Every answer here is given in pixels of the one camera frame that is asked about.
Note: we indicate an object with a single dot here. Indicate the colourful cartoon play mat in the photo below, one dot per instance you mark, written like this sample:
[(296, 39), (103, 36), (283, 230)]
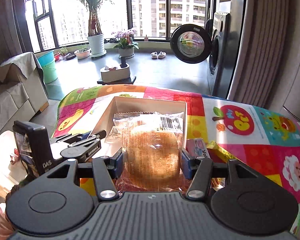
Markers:
[(266, 141)]

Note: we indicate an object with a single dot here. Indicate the tall plant in white pot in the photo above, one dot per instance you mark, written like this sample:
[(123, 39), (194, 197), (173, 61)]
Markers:
[(95, 35)]

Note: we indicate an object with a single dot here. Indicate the pair of small white shoes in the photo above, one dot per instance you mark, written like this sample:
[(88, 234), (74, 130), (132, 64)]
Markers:
[(160, 55)]

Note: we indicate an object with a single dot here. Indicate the yellow long snack bar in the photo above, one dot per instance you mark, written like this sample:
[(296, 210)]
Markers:
[(219, 155)]

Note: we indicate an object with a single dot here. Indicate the purple flowers in grey pot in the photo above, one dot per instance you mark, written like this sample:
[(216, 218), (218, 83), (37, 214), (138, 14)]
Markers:
[(125, 43)]

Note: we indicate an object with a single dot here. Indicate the round bread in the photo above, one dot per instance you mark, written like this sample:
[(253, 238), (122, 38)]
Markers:
[(151, 162)]

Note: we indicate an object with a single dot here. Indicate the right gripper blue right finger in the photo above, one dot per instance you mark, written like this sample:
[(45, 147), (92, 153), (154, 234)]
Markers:
[(188, 164)]

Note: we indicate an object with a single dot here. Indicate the teal plastic bucket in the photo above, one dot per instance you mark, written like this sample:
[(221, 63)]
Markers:
[(48, 64)]

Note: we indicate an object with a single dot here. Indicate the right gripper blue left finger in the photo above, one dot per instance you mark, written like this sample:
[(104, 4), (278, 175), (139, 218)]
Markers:
[(114, 165)]

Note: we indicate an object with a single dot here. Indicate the low white planter bowl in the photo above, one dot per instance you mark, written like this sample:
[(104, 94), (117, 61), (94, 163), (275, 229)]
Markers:
[(82, 53)]

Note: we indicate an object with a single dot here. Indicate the white tissue box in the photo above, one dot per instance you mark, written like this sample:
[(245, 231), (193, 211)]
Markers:
[(114, 73)]

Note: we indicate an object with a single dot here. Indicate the black washing machine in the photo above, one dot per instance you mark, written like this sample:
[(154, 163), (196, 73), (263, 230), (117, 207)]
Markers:
[(224, 22)]

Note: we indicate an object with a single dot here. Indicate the open cardboard box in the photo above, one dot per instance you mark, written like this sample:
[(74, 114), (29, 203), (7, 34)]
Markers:
[(119, 115)]

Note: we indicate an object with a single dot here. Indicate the purple toothbrush blister pack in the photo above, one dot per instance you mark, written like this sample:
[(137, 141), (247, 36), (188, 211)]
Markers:
[(197, 148)]

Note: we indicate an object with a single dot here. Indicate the beige pleated curtain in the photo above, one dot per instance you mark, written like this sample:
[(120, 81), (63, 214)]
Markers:
[(260, 50)]

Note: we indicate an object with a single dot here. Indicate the white cabinet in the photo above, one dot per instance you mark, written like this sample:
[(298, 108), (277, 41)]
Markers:
[(284, 97)]

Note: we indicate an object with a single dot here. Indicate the grey covered sofa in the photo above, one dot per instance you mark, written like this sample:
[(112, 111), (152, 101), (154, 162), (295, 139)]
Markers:
[(22, 90)]

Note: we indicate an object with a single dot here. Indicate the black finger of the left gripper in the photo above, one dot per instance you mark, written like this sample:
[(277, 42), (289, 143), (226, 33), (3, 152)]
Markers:
[(79, 137)]

